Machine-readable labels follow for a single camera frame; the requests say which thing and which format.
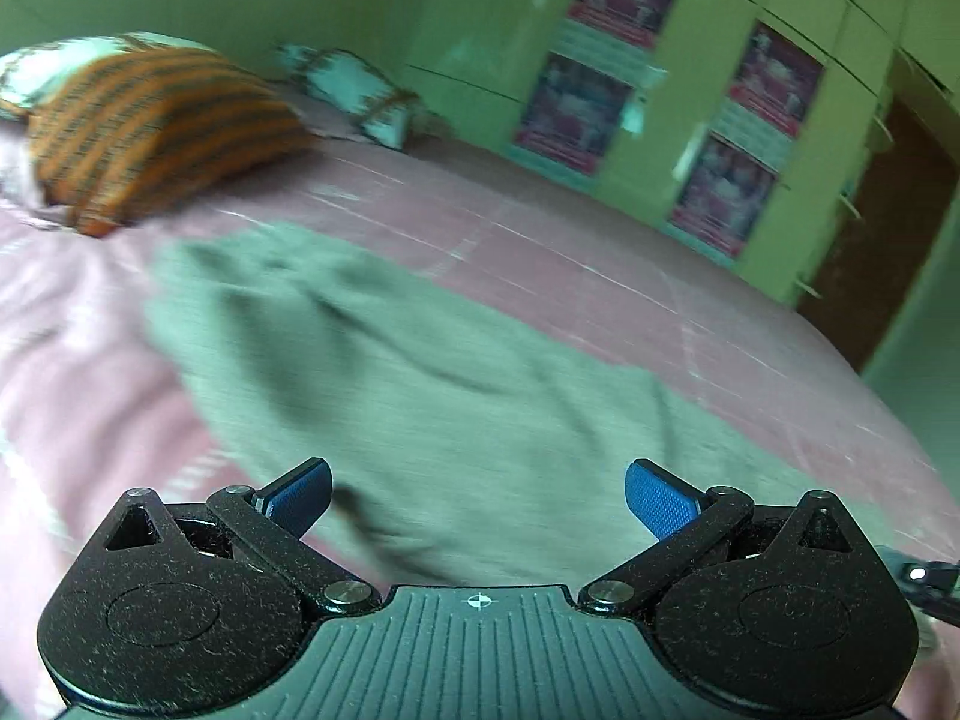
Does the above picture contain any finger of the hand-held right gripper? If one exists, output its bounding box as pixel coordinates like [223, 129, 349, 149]
[877, 546, 960, 627]

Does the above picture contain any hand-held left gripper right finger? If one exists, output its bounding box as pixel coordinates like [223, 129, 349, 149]
[577, 457, 890, 616]

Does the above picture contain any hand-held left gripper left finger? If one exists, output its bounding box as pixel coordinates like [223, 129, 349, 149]
[71, 456, 376, 616]

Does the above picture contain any green cloth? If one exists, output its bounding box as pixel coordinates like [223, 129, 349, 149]
[146, 221, 927, 593]

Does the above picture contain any pink checked bed sheet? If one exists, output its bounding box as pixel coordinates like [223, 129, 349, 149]
[0, 82, 960, 720]

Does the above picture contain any brown wooden door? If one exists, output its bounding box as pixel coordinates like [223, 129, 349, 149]
[795, 99, 960, 374]

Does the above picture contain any orange striped pillow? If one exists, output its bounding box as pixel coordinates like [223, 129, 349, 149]
[26, 45, 314, 239]

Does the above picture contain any white patterned pillow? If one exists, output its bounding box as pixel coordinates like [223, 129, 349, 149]
[0, 31, 218, 121]
[274, 43, 422, 152]

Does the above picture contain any green wardrobe with posters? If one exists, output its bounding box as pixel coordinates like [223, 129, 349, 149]
[405, 0, 960, 305]

